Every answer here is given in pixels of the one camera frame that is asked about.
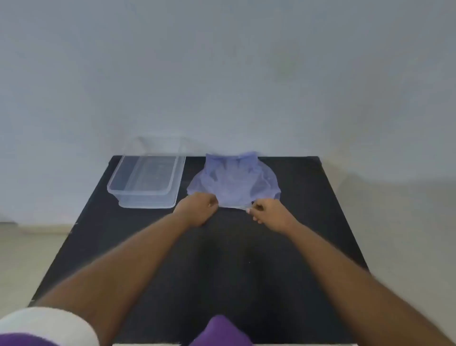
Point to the person's right hand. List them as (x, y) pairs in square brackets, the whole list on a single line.
[(273, 214)]

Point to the person's left hand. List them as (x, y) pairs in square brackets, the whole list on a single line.
[(195, 210)]

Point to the person's left fingers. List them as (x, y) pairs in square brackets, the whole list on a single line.
[(211, 204)]

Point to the person's right fingers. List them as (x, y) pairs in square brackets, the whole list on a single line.
[(253, 211)]

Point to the light purple cloth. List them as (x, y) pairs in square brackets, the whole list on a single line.
[(233, 180)]

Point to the person's left forearm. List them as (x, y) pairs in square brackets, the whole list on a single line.
[(117, 271)]

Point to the person's right forearm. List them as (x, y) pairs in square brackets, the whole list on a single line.
[(356, 288)]

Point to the black table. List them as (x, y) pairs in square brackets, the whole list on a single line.
[(213, 256)]

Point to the clear plastic container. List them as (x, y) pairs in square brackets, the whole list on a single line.
[(142, 176)]

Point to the purple shirt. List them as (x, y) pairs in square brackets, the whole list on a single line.
[(221, 331)]

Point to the purple and white sleeve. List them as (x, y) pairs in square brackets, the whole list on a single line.
[(42, 326)]

